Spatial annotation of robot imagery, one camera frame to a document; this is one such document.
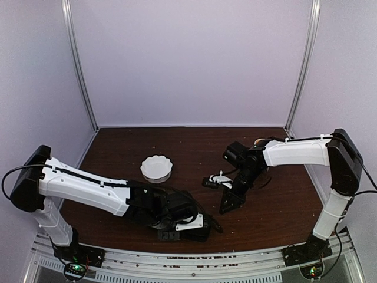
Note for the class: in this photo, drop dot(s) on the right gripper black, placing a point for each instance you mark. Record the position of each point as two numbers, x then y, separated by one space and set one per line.
232 198

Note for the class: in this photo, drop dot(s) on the black zip tool case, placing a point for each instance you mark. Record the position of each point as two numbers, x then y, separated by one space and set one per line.
197 235

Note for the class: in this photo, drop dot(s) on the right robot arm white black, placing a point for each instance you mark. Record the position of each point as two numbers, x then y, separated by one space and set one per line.
336 151

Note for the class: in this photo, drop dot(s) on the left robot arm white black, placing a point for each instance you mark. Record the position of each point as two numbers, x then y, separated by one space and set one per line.
43 177

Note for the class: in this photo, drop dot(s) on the white scalloped bowl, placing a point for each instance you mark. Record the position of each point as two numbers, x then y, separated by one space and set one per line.
156 169

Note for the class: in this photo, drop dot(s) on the white patterned mug yellow inside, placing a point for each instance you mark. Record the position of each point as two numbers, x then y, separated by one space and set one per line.
259 141

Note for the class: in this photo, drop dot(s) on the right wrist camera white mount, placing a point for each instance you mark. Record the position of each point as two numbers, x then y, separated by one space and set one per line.
217 180

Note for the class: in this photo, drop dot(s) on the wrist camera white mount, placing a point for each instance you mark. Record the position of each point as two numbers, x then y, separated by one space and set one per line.
217 180
193 222

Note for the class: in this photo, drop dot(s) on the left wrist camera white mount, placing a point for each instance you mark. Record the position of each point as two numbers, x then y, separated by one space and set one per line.
193 222

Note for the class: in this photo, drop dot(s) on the aluminium front rail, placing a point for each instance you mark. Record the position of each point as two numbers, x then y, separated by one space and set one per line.
264 265

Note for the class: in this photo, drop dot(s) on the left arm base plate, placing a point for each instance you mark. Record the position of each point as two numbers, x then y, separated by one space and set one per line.
81 254

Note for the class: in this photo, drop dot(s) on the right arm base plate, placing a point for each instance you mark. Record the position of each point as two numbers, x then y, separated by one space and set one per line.
304 253

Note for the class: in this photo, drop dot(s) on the right aluminium frame post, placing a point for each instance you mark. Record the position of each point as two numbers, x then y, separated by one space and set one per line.
312 32

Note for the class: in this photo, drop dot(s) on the aluminium frame post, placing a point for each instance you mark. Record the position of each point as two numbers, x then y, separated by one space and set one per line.
312 32
69 23

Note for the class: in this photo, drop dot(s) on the left aluminium frame post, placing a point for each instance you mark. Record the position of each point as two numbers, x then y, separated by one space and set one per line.
69 23

